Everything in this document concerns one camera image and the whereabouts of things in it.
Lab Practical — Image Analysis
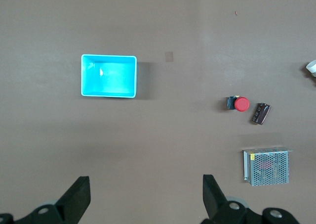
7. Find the blue plastic box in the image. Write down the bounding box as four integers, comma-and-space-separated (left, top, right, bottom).
80, 54, 138, 99

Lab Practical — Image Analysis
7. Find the brown cylindrical capacitor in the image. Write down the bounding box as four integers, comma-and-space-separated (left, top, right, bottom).
251, 102, 272, 126

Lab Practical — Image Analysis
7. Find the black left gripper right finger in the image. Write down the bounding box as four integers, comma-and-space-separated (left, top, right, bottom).
201, 174, 262, 224

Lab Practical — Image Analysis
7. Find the brass fitting with white caps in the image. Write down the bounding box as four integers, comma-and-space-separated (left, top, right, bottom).
305, 59, 316, 78

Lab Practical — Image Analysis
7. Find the red push button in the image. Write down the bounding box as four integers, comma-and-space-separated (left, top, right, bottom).
226, 95, 250, 112

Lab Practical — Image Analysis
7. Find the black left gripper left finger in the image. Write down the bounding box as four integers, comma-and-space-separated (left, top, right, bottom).
14, 176, 91, 224

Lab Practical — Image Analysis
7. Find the metal mesh power supply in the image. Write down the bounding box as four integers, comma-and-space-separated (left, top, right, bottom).
242, 146, 293, 187

